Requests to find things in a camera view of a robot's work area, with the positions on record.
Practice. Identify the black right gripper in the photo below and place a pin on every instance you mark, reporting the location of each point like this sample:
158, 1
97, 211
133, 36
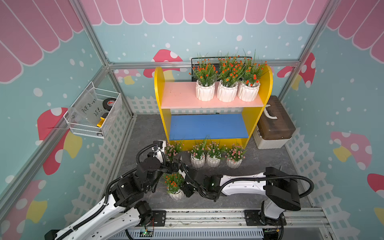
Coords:
184, 188

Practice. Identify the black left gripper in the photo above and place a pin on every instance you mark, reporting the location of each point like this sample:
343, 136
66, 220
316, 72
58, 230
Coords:
176, 164

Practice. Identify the orange flower pot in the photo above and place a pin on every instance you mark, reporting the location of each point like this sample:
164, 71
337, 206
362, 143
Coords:
174, 183
250, 80
230, 73
205, 74

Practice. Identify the pink flower pot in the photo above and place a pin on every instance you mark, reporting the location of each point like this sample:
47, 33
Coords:
197, 153
173, 151
234, 156
214, 154

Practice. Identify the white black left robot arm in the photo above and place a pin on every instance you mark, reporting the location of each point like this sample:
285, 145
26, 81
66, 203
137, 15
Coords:
122, 205

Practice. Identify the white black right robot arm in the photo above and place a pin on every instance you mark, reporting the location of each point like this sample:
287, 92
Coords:
283, 191

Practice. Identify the yellow pink blue wooden rack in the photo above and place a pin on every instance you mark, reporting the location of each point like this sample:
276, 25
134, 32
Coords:
189, 120

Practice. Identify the yellow utility knife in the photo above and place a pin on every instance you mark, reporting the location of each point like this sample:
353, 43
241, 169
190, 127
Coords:
102, 120

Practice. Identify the black tape roll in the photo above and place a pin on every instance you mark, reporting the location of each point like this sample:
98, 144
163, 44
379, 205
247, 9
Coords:
109, 103

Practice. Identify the white box with brown lid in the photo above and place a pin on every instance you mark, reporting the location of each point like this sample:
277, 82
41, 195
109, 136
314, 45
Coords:
275, 127

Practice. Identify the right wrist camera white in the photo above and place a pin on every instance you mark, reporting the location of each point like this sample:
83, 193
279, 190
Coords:
182, 173

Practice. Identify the clear wall-mounted wire basket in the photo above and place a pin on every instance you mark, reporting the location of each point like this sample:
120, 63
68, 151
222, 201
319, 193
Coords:
84, 114

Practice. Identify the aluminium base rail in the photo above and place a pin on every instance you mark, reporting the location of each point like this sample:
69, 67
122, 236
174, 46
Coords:
219, 224

